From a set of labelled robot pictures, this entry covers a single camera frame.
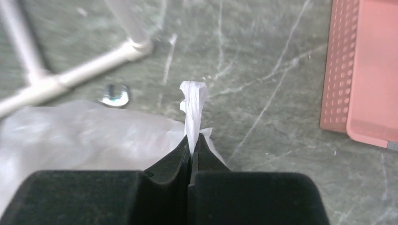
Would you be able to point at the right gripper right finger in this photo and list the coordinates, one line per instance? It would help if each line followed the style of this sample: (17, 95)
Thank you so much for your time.
(219, 196)

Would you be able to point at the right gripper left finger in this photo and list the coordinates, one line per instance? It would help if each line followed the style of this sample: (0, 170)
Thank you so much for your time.
(154, 196)

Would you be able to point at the white plastic bag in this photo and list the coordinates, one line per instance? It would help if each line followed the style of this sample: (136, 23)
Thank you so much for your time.
(83, 135)

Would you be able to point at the silver open-end wrench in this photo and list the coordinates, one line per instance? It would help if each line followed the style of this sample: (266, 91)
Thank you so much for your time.
(110, 99)

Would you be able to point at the pink plastic basket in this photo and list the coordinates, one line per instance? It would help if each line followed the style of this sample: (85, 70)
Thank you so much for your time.
(360, 93)

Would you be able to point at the white PVC pipe frame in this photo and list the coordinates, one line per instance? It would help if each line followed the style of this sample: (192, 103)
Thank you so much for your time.
(63, 60)

